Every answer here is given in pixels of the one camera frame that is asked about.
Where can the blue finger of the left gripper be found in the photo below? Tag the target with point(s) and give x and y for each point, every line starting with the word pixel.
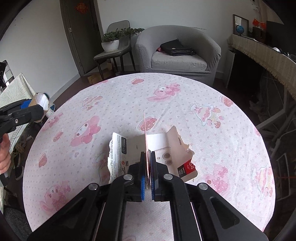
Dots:
pixel 25 103

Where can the person's left hand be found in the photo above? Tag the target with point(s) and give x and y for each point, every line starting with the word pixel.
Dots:
pixel 5 158

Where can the pink cartoon tablecloth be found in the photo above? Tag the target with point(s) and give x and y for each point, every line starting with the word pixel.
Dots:
pixel 201 135

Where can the black monitor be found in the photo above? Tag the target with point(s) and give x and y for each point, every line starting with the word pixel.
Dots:
pixel 279 36

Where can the grey armchair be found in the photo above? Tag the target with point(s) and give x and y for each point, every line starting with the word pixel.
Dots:
pixel 201 67

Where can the cardboard box on floor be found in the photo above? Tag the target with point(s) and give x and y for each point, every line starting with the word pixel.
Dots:
pixel 96 77

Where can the grey dining chair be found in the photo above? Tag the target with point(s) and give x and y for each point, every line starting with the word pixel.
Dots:
pixel 125 46

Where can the blue cartoon tissue pack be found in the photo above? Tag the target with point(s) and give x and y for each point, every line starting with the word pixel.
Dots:
pixel 43 100

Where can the black handbag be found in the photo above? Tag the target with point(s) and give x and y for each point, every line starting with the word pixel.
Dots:
pixel 175 48

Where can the potted bonsai white pot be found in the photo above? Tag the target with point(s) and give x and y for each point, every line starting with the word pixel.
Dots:
pixel 110 41

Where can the framed picture with globe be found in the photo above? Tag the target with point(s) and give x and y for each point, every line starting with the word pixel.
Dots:
pixel 240 26

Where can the red fu door sticker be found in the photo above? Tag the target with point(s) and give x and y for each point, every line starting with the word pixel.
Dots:
pixel 82 8

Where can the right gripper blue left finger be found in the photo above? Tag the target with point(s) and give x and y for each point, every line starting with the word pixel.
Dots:
pixel 129 187

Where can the dark wooden door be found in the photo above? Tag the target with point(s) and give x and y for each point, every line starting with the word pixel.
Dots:
pixel 83 34

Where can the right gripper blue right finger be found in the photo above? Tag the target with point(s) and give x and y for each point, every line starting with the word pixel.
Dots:
pixel 167 187

